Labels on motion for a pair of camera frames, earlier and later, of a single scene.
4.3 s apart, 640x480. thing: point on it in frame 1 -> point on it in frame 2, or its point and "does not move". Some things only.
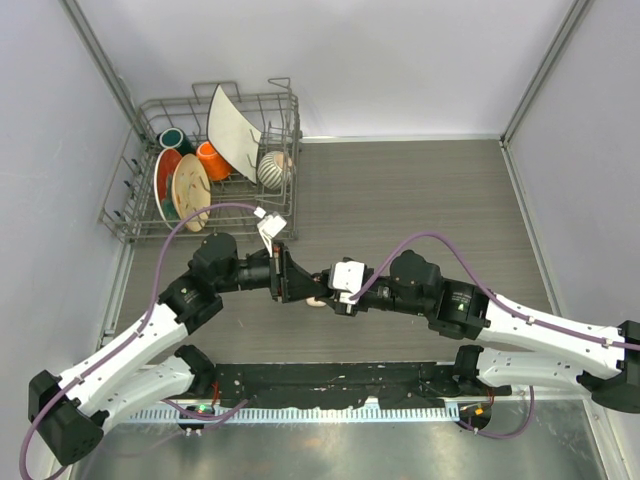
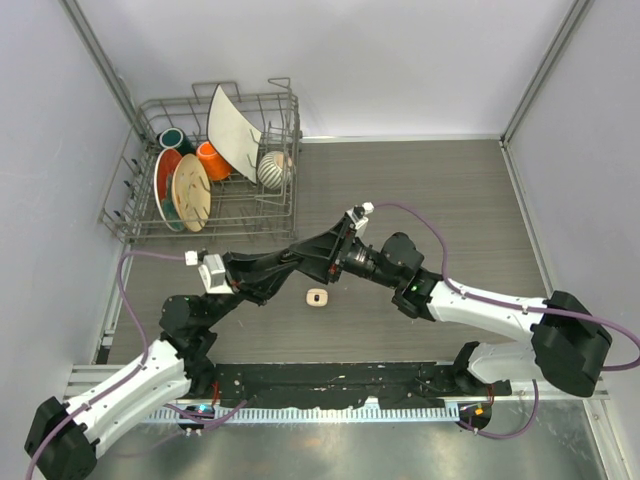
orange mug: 211,160 does not move
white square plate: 233,135 does not move
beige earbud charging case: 311,301 does not move
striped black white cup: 274,169 does not move
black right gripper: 345,309 -> 325,256
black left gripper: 289,281 -> 256,277
